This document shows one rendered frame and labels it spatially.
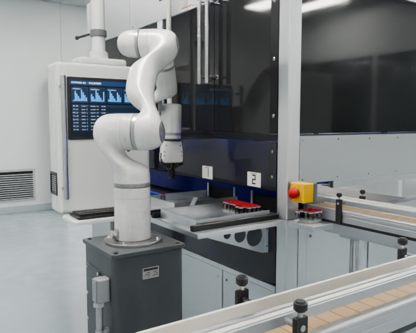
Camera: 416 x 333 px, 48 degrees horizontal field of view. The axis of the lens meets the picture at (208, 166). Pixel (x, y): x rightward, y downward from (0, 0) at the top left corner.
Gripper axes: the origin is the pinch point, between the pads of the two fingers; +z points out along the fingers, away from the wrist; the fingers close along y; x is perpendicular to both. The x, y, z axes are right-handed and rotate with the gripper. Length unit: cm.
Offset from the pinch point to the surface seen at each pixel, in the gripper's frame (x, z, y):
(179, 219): 38.6, 13.0, 11.7
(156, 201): -0.7, 12.4, 6.5
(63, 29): -512, -163, -34
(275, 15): 43, -64, -25
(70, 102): -42, -32, 37
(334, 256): 46, 32, -56
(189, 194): -14.4, 11.7, -15.4
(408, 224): 92, 9, -45
